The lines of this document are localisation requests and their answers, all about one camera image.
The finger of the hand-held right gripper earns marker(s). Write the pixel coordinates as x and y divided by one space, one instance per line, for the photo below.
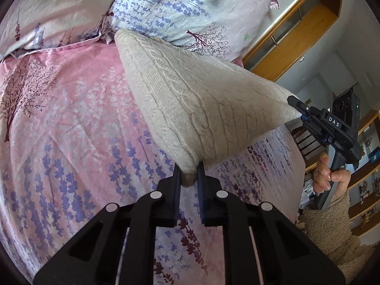
299 104
313 130

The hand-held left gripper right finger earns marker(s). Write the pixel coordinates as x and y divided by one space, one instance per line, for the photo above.
200 193

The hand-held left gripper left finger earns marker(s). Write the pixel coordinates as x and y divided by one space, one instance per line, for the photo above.
177 193

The person's right forearm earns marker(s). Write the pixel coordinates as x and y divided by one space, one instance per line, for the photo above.
329 237

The person's right hand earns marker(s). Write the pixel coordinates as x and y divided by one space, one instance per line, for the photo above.
322 175

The wooden chair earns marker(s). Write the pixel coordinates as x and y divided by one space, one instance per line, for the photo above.
305 142

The wooden shelf with ornaments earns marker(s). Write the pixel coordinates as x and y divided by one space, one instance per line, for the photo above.
366 169

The wooden cabinet with glass door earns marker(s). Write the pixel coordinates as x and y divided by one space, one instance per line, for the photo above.
311 26

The pink floral bed sheet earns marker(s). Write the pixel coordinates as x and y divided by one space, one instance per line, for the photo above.
74 124

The blue floral tree print pillow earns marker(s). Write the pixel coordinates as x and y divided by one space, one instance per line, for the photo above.
184 9

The pink floral pillow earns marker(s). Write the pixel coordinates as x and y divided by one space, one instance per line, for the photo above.
53 12

